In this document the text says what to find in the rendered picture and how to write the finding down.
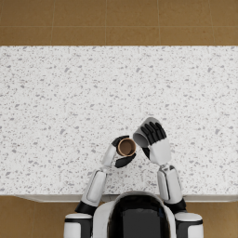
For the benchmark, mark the brown paper cup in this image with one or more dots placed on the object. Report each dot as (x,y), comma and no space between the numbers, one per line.
(126,147)

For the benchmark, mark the grey cup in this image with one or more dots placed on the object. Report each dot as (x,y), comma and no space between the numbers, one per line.
(143,134)

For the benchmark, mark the robot body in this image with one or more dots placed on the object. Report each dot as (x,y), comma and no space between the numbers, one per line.
(138,215)

